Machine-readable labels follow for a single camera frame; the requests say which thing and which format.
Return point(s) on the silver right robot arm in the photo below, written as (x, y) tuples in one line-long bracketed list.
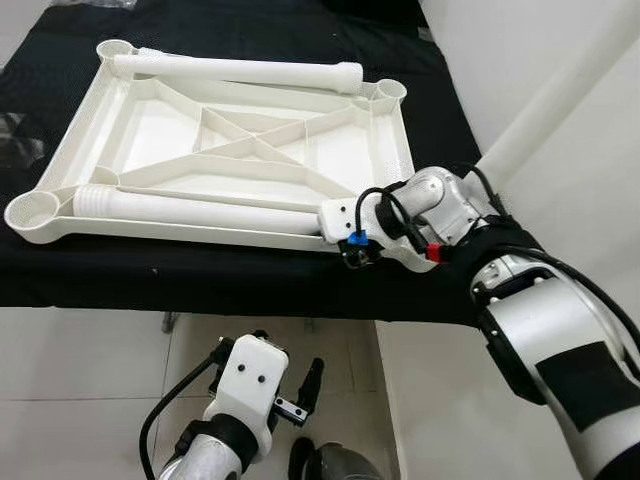
[(540, 330)]

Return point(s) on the white plastic children table top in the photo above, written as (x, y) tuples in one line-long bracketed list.
[(160, 135)]

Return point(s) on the grey robot leg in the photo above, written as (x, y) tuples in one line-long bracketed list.
[(345, 465)]

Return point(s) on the black tablecloth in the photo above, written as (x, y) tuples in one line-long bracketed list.
[(100, 275)]

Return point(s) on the crossed clear tape patch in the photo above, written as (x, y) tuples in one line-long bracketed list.
[(15, 140)]

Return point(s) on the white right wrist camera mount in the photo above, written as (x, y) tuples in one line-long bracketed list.
[(340, 218)]

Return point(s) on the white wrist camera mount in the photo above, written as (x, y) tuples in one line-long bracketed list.
[(340, 218), (245, 385)]

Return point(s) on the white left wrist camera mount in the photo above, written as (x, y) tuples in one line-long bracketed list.
[(245, 385)]

